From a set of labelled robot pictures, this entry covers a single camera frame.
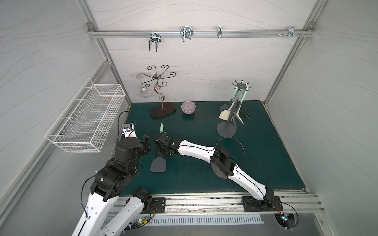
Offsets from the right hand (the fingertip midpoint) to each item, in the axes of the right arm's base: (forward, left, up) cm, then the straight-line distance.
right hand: (156, 152), depth 91 cm
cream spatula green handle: (+20, -50, +32) cm, 63 cm away
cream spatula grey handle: (+22, -43, +13) cm, 50 cm away
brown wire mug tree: (+37, 0, 0) cm, 37 cm away
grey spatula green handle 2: (+28, -43, +14) cm, 53 cm away
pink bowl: (+37, -18, +3) cm, 41 cm away
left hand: (-7, 0, +29) cm, 30 cm away
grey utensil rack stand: (+21, -46, -2) cm, 50 cm away
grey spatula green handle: (-8, -3, 0) cm, 9 cm away
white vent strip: (-33, -26, -2) cm, 42 cm away
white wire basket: (0, +28, +30) cm, 41 cm away
